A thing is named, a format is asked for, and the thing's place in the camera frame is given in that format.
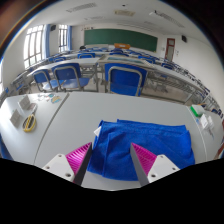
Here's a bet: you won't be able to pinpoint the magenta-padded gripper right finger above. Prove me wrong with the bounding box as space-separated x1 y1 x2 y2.
129 142 181 187

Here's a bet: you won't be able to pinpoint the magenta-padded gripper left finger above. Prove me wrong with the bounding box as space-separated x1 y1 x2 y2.
42 142 93 186

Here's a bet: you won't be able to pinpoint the blue towel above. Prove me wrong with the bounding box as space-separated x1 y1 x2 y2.
86 118 196 182

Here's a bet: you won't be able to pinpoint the coloured cards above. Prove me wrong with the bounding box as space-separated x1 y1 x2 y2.
36 92 64 104

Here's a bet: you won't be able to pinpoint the green and white box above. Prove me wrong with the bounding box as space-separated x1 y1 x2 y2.
189 104 206 118

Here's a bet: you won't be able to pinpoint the small white box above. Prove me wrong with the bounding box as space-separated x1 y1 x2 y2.
9 109 23 129
18 94 33 111

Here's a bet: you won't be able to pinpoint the blue metal-framed chair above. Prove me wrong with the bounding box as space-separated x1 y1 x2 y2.
32 68 64 93
51 62 91 92
104 63 148 98

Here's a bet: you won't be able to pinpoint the grey classroom desks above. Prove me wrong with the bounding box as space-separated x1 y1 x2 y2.
0 43 224 114

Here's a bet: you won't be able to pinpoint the beige-rimmed desk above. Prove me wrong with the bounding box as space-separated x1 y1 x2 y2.
97 54 156 93

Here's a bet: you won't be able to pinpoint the blue classroom chairs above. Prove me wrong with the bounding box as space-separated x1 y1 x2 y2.
46 46 224 118

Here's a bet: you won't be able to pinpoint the brown door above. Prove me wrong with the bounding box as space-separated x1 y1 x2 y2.
164 37 176 62

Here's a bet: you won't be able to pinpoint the orange lectern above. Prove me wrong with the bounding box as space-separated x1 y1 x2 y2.
113 42 132 50

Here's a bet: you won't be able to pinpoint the large window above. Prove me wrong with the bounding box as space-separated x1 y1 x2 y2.
23 24 45 70

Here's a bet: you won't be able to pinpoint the narrow window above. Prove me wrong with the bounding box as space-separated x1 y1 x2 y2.
58 23 69 53

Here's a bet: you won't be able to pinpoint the blue curtain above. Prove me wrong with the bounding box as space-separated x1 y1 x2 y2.
44 23 52 58
67 24 73 51

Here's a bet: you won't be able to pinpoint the green chalkboard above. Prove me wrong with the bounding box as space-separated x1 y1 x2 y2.
83 28 159 53

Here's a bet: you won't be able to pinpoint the ceiling projector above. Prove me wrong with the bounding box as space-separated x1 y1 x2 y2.
148 10 164 18

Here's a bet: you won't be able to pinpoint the ceiling air vent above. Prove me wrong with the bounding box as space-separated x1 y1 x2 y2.
114 9 136 17

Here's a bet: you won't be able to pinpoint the ceiling lights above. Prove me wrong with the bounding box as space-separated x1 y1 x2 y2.
65 2 186 29

